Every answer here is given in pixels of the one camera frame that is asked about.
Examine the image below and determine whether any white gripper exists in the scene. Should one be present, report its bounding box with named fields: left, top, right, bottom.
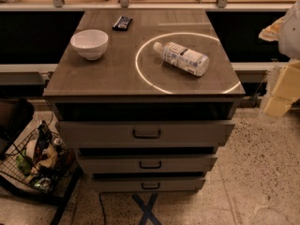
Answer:
left=259, top=0, right=300, bottom=118

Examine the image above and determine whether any clear plastic water bottle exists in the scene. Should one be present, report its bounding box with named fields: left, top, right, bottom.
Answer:
left=153, top=42, right=210, bottom=77

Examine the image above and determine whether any grey drawer cabinet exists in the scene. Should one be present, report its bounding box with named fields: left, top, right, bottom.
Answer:
left=44, top=8, right=245, bottom=184

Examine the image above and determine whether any dark snack bar wrapper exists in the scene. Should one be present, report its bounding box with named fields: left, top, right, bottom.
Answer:
left=112, top=16, right=132, bottom=31

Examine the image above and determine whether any white ceramic bowl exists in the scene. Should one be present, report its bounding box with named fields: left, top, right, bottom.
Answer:
left=70, top=29, right=109, bottom=60

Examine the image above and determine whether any blue tape cross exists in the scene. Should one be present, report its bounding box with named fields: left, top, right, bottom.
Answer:
left=132, top=193, right=162, bottom=225

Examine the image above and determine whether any middle grey drawer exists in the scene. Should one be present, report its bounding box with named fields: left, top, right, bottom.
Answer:
left=77, top=155, right=217, bottom=173

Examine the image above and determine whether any grey drawer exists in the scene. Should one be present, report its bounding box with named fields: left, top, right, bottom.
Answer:
left=77, top=155, right=217, bottom=173
left=56, top=120, right=234, bottom=148
left=91, top=177, right=205, bottom=193

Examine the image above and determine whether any bottom grey drawer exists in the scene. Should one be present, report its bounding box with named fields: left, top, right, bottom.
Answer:
left=91, top=177, right=205, bottom=193

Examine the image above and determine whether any top grey drawer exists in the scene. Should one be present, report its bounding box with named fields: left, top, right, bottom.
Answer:
left=56, top=120, right=234, bottom=148

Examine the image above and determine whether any soda can in basket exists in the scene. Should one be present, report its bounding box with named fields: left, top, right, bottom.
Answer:
left=52, top=137, right=63, bottom=149

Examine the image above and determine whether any dark chip bag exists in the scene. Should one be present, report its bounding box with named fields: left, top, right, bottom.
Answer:
left=36, top=120, right=53, bottom=153

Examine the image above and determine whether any green item in basket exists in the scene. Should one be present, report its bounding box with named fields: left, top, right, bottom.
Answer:
left=16, top=154, right=32, bottom=176

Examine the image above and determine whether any black cable on floor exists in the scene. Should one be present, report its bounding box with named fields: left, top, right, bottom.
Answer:
left=98, top=192, right=108, bottom=225

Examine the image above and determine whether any black wire basket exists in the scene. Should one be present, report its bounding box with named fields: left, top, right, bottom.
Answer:
left=0, top=130, right=75, bottom=193

